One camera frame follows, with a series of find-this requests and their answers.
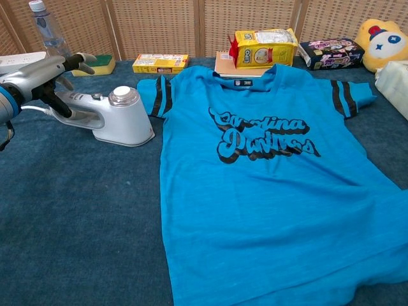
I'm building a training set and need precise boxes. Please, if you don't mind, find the brown spiral notebook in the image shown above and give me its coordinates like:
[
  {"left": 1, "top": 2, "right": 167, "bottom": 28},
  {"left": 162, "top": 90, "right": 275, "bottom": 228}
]
[{"left": 214, "top": 50, "right": 272, "bottom": 78}]

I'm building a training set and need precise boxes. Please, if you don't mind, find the clear plastic water bottle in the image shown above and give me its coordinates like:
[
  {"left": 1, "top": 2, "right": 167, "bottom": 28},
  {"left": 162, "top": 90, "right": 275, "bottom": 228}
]
[{"left": 27, "top": 0, "right": 73, "bottom": 60}]

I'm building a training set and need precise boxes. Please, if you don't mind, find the yellow plush toy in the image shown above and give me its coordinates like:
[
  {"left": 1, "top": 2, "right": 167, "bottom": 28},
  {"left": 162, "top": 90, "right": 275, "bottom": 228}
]
[{"left": 354, "top": 18, "right": 408, "bottom": 73}]

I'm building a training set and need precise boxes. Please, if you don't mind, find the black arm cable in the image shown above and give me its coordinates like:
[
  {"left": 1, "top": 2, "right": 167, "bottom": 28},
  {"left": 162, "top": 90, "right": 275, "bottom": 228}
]
[{"left": 0, "top": 120, "right": 16, "bottom": 152}]

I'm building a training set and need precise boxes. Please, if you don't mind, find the yellow snack bag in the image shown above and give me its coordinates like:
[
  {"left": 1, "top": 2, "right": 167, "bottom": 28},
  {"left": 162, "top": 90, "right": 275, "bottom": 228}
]
[{"left": 227, "top": 27, "right": 299, "bottom": 69}]

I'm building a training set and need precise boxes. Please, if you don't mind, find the white power cord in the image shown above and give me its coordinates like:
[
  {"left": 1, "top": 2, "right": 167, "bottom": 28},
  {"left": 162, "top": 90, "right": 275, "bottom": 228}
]
[{"left": 20, "top": 105, "right": 54, "bottom": 115}]

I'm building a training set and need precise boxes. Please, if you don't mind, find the flat yellow cardboard box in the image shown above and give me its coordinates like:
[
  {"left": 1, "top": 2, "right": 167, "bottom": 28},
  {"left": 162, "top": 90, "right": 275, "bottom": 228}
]
[{"left": 132, "top": 53, "right": 189, "bottom": 75}]

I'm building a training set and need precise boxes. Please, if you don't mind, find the wicker folding screen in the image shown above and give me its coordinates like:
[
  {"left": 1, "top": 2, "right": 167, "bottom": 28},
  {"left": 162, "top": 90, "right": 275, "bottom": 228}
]
[{"left": 0, "top": 0, "right": 408, "bottom": 61}]

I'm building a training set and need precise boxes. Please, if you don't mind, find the white power strip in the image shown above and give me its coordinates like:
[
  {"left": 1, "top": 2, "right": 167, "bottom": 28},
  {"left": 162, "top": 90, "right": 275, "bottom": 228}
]
[{"left": 0, "top": 51, "right": 48, "bottom": 76}]

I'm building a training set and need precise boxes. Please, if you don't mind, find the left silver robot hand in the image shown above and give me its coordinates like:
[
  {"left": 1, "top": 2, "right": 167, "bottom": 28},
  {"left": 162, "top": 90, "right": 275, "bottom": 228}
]
[{"left": 0, "top": 52, "right": 97, "bottom": 119}]

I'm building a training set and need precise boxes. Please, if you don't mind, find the white handheld garment steamer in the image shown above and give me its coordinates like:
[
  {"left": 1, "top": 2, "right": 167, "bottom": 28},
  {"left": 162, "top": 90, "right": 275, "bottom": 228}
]
[{"left": 49, "top": 85, "right": 156, "bottom": 146}]

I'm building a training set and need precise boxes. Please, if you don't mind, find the dark sanitary pad pack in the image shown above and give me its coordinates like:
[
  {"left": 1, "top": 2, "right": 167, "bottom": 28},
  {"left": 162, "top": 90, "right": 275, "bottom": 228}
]
[{"left": 298, "top": 38, "right": 365, "bottom": 71}]

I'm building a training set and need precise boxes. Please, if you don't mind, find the long white wipes pack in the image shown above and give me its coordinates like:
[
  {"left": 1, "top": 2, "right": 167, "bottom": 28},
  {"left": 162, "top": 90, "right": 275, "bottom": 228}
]
[{"left": 374, "top": 60, "right": 408, "bottom": 121}]

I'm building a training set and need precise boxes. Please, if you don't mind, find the blue printed t-shirt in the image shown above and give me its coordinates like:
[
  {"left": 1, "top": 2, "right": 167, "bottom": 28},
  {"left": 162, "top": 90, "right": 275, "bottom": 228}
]
[{"left": 136, "top": 63, "right": 408, "bottom": 306}]

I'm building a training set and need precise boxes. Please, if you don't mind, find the dark teal carpeted table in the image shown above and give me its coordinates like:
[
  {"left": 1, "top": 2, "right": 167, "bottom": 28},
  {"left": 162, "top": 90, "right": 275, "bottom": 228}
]
[{"left": 0, "top": 57, "right": 408, "bottom": 306}]

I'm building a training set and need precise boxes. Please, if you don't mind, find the green yellow sponge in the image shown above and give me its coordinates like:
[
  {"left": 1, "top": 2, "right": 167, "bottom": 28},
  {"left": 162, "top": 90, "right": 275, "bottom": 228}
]
[{"left": 71, "top": 54, "right": 117, "bottom": 77}]

